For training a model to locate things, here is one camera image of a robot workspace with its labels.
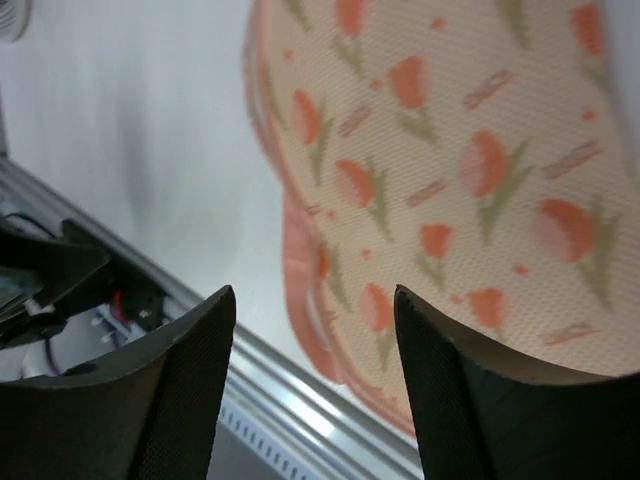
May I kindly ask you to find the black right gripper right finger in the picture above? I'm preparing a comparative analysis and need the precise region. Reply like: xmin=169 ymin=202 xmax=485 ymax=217
xmin=394 ymin=286 xmax=639 ymax=479

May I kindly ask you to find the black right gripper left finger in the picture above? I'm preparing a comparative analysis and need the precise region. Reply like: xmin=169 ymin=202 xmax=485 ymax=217
xmin=1 ymin=286 xmax=236 ymax=479

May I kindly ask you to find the tulip print bra laundry bag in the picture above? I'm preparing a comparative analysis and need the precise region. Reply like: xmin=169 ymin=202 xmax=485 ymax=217
xmin=243 ymin=1 xmax=639 ymax=433

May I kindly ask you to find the white slotted cable duct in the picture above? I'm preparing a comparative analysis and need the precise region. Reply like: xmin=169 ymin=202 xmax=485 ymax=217
xmin=211 ymin=400 xmax=317 ymax=480

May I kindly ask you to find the aluminium front rail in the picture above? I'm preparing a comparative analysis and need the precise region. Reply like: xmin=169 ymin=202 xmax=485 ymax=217
xmin=1 ymin=158 xmax=423 ymax=479

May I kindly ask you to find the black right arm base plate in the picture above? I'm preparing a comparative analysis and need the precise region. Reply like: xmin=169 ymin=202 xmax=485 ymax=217
xmin=1 ymin=214 xmax=166 ymax=349

